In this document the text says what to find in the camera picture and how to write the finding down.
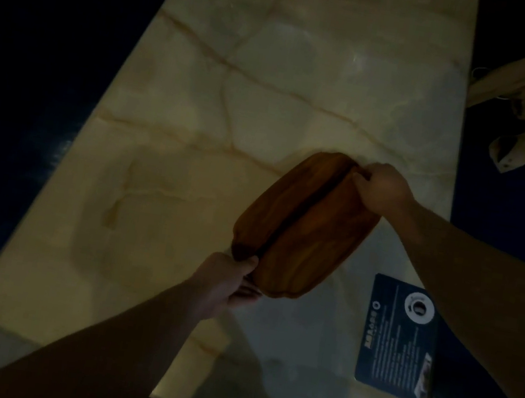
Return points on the person's right hand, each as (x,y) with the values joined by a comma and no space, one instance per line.
(384,190)

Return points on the person's left hand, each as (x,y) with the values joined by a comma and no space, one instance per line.
(218,283)

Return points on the person's left thumb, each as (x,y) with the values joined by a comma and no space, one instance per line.
(240,264)

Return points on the person's right fingers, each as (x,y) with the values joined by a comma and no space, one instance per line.
(361,177)

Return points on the brown fabric pouch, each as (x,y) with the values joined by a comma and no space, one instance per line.
(303,224)

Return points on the person's left forearm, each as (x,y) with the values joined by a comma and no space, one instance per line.
(96,353)

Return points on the person's right forearm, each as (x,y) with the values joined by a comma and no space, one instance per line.
(483,298)

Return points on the dark printed card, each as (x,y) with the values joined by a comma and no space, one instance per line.
(397,337)

